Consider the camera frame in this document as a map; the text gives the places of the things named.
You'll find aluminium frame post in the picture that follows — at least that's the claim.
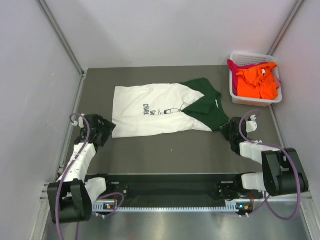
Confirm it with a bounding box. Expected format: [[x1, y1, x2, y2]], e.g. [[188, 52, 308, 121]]
[[267, 0, 306, 56], [36, 0, 85, 76]]

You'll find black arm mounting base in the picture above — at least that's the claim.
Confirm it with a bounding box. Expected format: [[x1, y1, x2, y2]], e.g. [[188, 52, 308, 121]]
[[107, 173, 250, 201]]

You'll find white and green t-shirt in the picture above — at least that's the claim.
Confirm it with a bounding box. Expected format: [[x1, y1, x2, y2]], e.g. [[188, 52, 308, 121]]
[[112, 78, 229, 139]]

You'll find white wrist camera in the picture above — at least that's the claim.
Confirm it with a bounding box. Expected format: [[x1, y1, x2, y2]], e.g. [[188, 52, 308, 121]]
[[246, 114, 258, 133], [72, 117, 85, 129]]

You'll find left aluminium frame post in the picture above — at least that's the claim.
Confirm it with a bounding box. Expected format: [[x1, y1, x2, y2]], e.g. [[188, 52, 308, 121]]
[[36, 0, 85, 76]]

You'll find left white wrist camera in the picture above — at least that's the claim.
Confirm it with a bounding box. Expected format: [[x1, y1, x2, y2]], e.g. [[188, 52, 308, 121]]
[[72, 117, 85, 129]]

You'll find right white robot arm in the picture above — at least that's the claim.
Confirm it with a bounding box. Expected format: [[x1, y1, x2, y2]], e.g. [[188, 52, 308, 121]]
[[220, 115, 309, 198]]

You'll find grey slotted cable duct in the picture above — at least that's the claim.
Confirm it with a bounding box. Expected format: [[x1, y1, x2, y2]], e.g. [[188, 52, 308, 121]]
[[92, 201, 253, 213]]

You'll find orange t-shirt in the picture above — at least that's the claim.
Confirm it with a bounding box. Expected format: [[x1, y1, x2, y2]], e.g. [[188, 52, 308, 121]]
[[236, 62, 278, 100]]

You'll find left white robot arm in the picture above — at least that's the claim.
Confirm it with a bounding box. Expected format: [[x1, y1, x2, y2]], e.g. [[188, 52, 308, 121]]
[[47, 114, 116, 224]]

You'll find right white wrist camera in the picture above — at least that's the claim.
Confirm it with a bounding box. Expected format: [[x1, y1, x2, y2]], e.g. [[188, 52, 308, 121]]
[[246, 114, 258, 133]]

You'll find pink t-shirt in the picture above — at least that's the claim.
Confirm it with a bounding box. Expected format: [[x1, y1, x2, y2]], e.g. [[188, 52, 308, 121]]
[[227, 59, 281, 96]]

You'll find right aluminium frame post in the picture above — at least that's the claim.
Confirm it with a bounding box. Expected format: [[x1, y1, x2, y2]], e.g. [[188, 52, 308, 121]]
[[267, 0, 306, 56]]

